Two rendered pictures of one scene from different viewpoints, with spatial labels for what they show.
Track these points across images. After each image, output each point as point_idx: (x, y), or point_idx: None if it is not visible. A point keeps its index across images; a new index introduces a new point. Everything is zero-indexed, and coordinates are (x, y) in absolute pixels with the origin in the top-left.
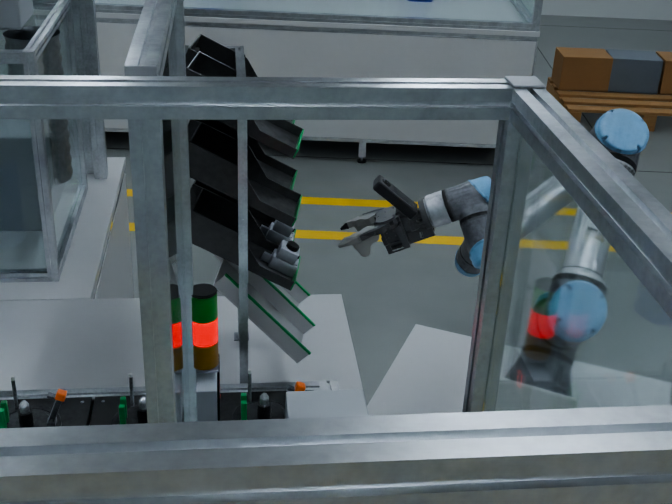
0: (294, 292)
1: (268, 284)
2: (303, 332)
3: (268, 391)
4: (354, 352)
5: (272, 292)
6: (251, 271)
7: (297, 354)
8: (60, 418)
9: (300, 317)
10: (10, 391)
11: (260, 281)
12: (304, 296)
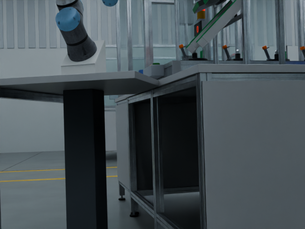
0: (210, 34)
1: (213, 19)
2: (195, 47)
3: (199, 60)
4: (172, 74)
5: (211, 24)
6: (212, 5)
7: (191, 48)
8: (268, 60)
9: (197, 38)
10: (304, 61)
11: (218, 17)
12: (204, 37)
